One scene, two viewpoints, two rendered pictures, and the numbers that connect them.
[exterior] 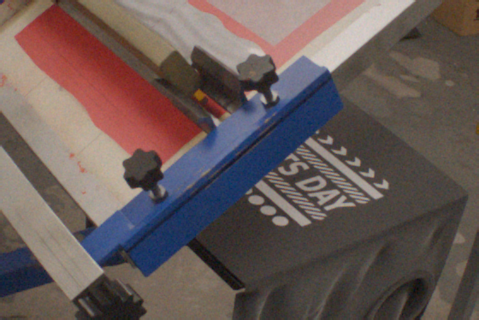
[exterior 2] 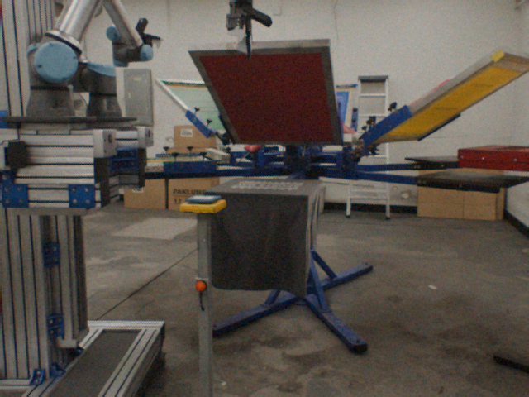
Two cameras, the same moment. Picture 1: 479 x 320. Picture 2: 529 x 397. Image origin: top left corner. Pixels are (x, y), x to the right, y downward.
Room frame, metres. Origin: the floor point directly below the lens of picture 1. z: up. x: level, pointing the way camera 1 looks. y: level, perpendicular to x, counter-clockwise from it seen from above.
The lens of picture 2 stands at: (3.22, -1.37, 1.26)
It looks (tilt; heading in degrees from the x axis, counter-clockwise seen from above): 8 degrees down; 144
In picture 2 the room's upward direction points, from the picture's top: straight up
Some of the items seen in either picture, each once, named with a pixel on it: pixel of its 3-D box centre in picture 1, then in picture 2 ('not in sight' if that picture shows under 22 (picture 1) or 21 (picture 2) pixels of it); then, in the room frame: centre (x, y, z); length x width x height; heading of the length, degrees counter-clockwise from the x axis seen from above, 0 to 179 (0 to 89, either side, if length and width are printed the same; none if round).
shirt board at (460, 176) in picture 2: not in sight; (394, 177); (1.37, 0.90, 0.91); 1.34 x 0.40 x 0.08; 11
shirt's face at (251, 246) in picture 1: (281, 162); (267, 185); (1.44, -0.07, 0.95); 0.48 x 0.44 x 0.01; 131
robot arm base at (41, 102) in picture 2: not in sight; (50, 101); (1.41, -0.96, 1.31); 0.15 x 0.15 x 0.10
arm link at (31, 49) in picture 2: not in sight; (48, 65); (1.42, -0.96, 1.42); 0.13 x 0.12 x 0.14; 175
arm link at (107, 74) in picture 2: not in sight; (101, 78); (1.02, -0.66, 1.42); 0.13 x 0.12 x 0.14; 28
